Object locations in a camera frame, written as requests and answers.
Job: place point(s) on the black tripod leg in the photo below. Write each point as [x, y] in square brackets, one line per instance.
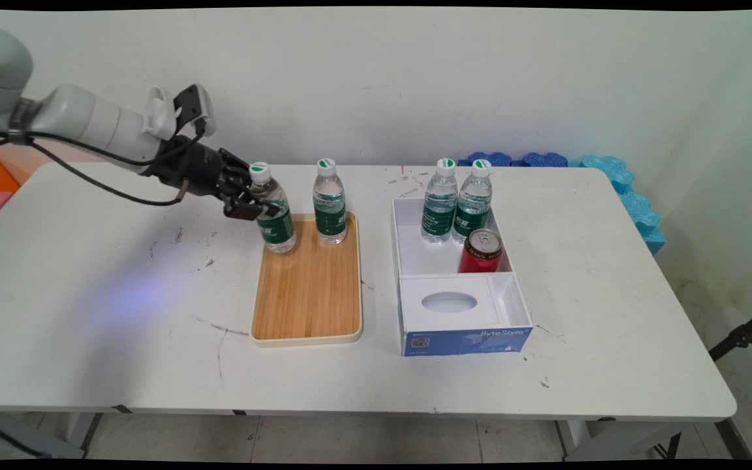
[741, 336]

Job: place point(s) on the red soda can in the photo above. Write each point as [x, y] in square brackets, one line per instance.
[480, 254]

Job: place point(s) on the white and blue cardboard box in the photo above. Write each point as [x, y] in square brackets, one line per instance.
[467, 313]

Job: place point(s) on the light blue foam mat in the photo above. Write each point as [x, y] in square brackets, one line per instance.
[637, 202]

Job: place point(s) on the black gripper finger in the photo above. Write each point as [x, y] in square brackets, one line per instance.
[245, 209]
[235, 171]

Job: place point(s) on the grey table leg frame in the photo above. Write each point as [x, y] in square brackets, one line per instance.
[611, 440]

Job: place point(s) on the green label water bottle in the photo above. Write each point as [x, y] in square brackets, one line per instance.
[278, 228]
[329, 209]
[474, 205]
[439, 209]

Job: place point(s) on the dark blue foam mat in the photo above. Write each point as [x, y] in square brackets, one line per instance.
[544, 159]
[487, 158]

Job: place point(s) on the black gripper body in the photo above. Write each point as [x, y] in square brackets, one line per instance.
[193, 166]

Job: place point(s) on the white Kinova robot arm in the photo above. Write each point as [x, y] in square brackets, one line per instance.
[76, 117]

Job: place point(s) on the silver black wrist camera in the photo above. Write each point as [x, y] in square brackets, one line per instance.
[193, 108]

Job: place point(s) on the grey table leg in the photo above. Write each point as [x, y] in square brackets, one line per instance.
[82, 431]

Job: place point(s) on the wooden tray with cream rim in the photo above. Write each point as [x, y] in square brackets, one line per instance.
[307, 287]

